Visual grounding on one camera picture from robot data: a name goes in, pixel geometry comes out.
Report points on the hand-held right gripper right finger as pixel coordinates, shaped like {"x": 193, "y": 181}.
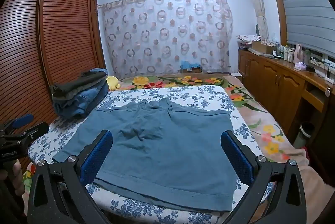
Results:
{"x": 236, "y": 158}

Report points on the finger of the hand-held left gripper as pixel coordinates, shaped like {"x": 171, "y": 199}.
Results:
{"x": 22, "y": 119}
{"x": 31, "y": 131}

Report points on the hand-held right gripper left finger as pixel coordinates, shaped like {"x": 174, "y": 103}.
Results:
{"x": 96, "y": 158}

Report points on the blue-grey pants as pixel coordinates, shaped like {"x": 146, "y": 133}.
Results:
{"x": 157, "y": 156}

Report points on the person's left hand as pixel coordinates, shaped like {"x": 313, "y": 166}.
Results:
{"x": 17, "y": 178}

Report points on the folded blue denim jeans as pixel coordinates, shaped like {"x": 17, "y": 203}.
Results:
{"x": 81, "y": 105}

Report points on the grey trash bin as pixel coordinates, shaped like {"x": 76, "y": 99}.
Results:
{"x": 303, "y": 135}

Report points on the yellow plush toy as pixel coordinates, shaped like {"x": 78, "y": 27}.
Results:
{"x": 113, "y": 82}

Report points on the white blue-floral mat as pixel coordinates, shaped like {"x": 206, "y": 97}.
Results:
{"x": 183, "y": 94}

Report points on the flat white device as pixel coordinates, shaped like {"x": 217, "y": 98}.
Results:
{"x": 236, "y": 74}

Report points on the wooden sideboard cabinet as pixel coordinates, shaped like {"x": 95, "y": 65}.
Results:
{"x": 274, "y": 82}

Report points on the brown slatted wardrobe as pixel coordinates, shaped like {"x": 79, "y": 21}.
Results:
{"x": 65, "y": 30}

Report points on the cardboard box with blue contents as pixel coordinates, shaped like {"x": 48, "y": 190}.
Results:
{"x": 191, "y": 67}

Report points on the pink tissue box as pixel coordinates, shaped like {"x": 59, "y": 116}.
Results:
{"x": 300, "y": 66}

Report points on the open cardboard box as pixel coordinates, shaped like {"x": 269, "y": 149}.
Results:
{"x": 261, "y": 47}

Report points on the group of white toiletry bottles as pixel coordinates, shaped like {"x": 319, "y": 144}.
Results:
{"x": 287, "y": 54}

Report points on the stack of folded patterned cloths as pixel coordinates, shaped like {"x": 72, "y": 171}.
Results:
{"x": 247, "y": 38}

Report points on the pink bottle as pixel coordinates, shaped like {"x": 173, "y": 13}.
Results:
{"x": 298, "y": 54}

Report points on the green bottle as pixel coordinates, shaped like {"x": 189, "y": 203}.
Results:
{"x": 306, "y": 56}

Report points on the grey striped window blind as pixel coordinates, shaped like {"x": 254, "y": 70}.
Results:
{"x": 306, "y": 4}

